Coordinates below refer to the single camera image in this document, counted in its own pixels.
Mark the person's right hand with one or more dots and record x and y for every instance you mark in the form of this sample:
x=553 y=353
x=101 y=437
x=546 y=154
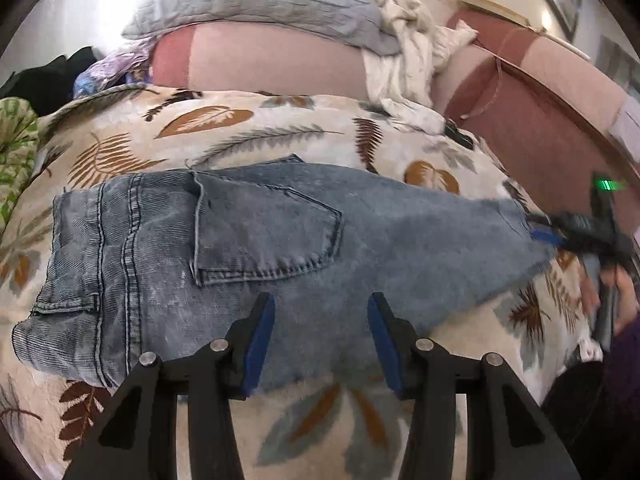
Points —
x=627 y=295

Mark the black cloth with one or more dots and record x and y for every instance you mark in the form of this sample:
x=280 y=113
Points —
x=45 y=85

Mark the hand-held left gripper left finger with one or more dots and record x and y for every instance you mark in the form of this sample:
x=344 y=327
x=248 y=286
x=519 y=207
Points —
x=260 y=340

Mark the white paper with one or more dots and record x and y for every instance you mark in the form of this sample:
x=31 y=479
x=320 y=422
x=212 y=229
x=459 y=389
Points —
x=625 y=122

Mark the blue denim pants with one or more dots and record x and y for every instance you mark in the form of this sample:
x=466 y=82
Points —
x=250 y=220

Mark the wooden bed frame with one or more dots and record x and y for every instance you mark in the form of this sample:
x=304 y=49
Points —
x=500 y=10

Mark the purple floral cloth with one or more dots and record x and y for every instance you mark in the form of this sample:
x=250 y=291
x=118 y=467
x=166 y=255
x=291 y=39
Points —
x=110 y=70

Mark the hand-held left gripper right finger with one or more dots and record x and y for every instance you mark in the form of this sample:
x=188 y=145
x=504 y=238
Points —
x=385 y=345

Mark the dark cloth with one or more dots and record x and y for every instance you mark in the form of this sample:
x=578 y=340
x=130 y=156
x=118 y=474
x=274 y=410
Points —
x=585 y=410

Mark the white crumpled cloth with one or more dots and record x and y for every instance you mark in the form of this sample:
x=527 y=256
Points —
x=400 y=60

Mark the leaf print blanket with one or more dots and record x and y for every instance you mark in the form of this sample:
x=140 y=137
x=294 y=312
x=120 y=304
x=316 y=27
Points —
x=280 y=125

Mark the green patterned cloth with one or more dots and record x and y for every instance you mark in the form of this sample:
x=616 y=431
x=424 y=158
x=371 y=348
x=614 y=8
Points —
x=15 y=130

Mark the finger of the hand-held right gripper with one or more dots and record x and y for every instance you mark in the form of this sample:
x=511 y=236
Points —
x=547 y=237
x=542 y=219

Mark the pink striped bed sheet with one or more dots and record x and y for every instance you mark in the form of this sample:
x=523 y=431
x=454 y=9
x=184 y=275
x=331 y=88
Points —
x=275 y=60

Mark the small black object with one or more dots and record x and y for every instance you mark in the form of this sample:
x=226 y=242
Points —
x=457 y=135

